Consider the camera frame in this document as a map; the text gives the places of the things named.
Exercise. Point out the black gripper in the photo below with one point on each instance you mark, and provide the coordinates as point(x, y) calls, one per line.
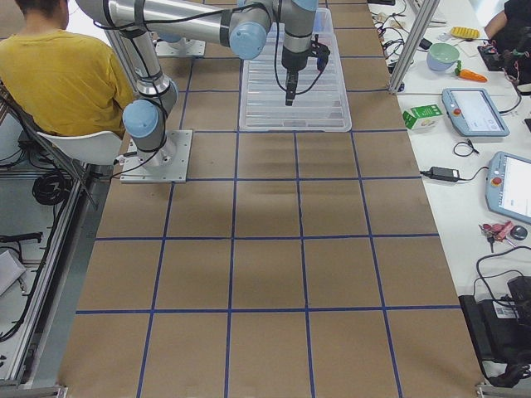
point(294, 60)

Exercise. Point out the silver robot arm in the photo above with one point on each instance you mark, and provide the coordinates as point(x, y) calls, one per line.
point(174, 41)
point(242, 28)

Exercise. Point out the clear plastic storage box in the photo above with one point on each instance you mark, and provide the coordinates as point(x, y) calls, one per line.
point(323, 106)

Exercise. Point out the green white carton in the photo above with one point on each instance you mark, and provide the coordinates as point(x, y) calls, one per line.
point(421, 117)

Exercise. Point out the green and blue bowl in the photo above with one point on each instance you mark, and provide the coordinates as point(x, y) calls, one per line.
point(441, 56)

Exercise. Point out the black power adapter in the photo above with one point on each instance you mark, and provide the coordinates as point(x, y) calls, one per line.
point(444, 174)

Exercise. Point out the orange toy carrot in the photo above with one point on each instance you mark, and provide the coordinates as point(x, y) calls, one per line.
point(466, 74)

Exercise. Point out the far teach pendant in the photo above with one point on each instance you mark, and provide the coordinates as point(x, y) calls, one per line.
point(473, 114)

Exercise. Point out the teach pendant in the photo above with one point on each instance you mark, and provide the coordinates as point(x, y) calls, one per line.
point(507, 189)
point(473, 114)

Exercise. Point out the yellow corrugated toy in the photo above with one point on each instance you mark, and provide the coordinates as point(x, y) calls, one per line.
point(465, 33)

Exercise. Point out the white chair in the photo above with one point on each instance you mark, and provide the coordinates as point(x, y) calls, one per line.
point(74, 154)

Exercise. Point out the person in yellow shirt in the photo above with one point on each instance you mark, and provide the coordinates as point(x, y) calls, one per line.
point(71, 84)

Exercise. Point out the near teach pendant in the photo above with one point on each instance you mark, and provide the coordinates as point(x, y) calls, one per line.
point(507, 189)

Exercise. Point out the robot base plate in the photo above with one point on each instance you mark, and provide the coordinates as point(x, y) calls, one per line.
point(198, 50)
point(169, 164)

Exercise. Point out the aluminium frame post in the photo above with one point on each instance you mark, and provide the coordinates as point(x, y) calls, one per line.
point(419, 26)

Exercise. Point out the red keychain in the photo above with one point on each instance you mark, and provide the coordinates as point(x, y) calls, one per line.
point(495, 232)

